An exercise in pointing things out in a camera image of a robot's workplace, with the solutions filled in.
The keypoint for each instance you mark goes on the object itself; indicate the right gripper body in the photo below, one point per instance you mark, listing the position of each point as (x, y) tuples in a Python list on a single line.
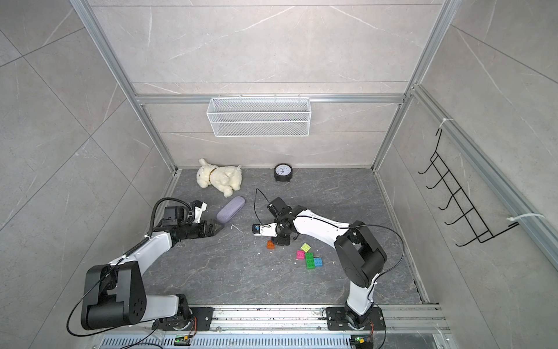
[(282, 238)]

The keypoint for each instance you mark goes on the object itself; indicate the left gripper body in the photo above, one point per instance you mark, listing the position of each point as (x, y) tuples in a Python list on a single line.
[(193, 230)]

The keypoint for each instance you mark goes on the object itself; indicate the yellow-green lego brick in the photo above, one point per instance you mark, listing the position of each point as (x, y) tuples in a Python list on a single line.
[(305, 247)]

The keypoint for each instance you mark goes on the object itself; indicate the green long lego brick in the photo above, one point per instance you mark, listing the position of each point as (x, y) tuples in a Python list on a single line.
[(310, 260)]

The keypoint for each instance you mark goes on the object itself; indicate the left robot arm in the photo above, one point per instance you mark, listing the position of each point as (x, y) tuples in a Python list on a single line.
[(114, 293)]

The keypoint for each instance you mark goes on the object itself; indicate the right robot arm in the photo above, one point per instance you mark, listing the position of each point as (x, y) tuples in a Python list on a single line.
[(360, 254)]

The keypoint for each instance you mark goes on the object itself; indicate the purple glasses case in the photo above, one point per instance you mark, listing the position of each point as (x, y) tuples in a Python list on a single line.
[(232, 208)]

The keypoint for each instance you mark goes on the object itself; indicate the cream plush dog toy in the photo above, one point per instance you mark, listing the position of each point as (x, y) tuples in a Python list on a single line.
[(225, 179)]

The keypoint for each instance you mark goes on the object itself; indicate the black round clock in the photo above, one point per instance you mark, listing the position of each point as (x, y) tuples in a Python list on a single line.
[(283, 173)]

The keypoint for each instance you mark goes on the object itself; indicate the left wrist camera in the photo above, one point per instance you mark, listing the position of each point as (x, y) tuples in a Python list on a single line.
[(198, 207)]

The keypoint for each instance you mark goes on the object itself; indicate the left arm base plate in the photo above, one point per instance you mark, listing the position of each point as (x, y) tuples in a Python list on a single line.
[(196, 319)]

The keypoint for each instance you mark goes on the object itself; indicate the aluminium mounting rail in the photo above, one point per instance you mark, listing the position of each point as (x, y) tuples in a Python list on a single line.
[(294, 326)]

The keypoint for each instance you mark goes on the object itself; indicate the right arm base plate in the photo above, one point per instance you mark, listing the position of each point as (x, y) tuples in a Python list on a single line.
[(344, 319)]

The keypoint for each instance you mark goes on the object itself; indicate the white wire basket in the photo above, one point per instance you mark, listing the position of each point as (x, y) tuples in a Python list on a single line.
[(250, 117)]

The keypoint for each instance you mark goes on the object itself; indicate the black wall hook rack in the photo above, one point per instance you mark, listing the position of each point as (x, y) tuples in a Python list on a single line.
[(459, 199)]

